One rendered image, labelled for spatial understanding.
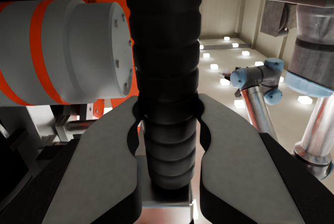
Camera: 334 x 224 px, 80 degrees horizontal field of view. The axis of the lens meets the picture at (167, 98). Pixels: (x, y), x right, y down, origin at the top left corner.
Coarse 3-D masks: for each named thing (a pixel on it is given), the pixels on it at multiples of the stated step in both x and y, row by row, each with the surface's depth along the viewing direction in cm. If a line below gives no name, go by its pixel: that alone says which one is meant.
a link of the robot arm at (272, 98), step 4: (260, 84) 88; (260, 88) 88; (264, 88) 86; (268, 88) 85; (272, 88) 85; (276, 88) 86; (264, 92) 87; (268, 92) 85; (272, 92) 84; (276, 92) 84; (280, 92) 85; (264, 96) 87; (268, 96) 85; (272, 96) 84; (276, 96) 85; (280, 96) 86; (264, 100) 88; (268, 100) 85; (272, 100) 85; (276, 100) 86; (272, 104) 87
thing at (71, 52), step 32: (32, 0) 24; (64, 0) 24; (0, 32) 21; (32, 32) 21; (64, 32) 21; (96, 32) 22; (128, 32) 32; (0, 64) 22; (32, 64) 22; (64, 64) 22; (96, 64) 22; (128, 64) 31; (0, 96) 24; (32, 96) 24; (64, 96) 25; (96, 96) 26
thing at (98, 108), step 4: (96, 100) 57; (100, 100) 60; (96, 104) 56; (100, 104) 60; (96, 108) 56; (100, 108) 60; (96, 112) 56; (100, 112) 59; (92, 116) 55; (96, 116) 56; (100, 116) 59
